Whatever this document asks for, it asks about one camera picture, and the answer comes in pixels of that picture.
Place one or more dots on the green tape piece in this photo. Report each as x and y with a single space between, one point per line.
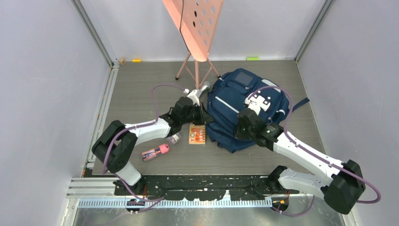
252 58

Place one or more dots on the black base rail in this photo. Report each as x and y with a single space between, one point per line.
202 187

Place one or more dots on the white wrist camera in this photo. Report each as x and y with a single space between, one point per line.
194 95
257 103

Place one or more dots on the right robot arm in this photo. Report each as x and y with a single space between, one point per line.
338 183

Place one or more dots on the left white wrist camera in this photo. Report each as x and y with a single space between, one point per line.
194 95

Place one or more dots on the small purple glitter jar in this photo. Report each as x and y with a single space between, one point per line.
173 139

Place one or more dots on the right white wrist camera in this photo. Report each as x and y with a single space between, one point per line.
257 103

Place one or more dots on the small wooden block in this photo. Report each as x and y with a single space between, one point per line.
121 61

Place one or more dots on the silver microphone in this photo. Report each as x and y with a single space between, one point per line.
204 87

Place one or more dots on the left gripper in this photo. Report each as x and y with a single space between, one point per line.
204 117

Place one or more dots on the navy blue student backpack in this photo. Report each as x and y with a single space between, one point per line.
226 99

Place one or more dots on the pink music stand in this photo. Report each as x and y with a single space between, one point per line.
196 21

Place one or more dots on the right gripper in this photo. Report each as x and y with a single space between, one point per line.
238 134

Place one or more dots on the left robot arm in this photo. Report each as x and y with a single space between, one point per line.
116 143

